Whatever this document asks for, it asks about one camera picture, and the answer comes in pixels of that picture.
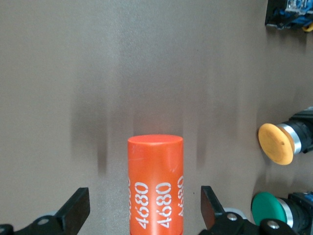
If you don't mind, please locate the yellow mushroom push button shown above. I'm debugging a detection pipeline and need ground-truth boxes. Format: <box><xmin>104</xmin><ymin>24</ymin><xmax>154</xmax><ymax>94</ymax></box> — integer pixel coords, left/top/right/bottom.
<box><xmin>258</xmin><ymin>106</ymin><xmax>313</xmax><ymax>166</ymax></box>
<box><xmin>265</xmin><ymin>0</ymin><xmax>313</xmax><ymax>32</ymax></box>

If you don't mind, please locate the orange cylinder with white print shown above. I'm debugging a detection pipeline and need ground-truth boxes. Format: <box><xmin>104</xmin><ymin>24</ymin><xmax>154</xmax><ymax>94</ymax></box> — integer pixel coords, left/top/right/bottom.
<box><xmin>127</xmin><ymin>134</ymin><xmax>184</xmax><ymax>235</ymax></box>

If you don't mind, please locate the green mushroom push button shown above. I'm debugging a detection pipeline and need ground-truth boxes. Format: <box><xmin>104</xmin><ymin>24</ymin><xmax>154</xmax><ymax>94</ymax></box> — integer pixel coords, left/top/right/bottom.
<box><xmin>251</xmin><ymin>191</ymin><xmax>313</xmax><ymax>230</ymax></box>

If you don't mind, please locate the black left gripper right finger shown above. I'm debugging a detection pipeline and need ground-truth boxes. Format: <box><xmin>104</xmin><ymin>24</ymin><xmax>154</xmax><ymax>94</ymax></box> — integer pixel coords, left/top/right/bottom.
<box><xmin>199</xmin><ymin>185</ymin><xmax>303</xmax><ymax>235</ymax></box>

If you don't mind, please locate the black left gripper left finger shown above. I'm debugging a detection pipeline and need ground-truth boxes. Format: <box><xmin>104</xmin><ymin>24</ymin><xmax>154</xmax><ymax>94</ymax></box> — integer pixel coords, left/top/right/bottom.
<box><xmin>0</xmin><ymin>187</ymin><xmax>90</xmax><ymax>235</ymax></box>

